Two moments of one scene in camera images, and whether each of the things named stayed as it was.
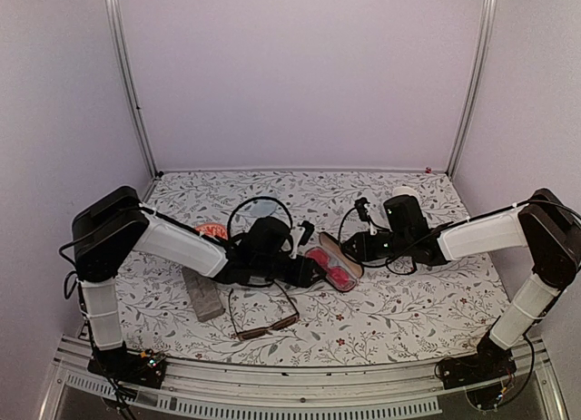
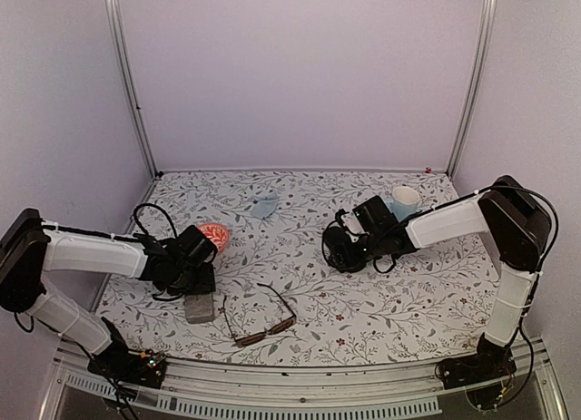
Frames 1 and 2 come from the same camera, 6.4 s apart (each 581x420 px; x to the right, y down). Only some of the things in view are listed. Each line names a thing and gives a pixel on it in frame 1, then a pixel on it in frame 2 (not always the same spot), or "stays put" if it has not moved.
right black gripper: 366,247 stays put
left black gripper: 301,277 to 206,283
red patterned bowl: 213,229 stays put
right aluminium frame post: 482,71 stays put
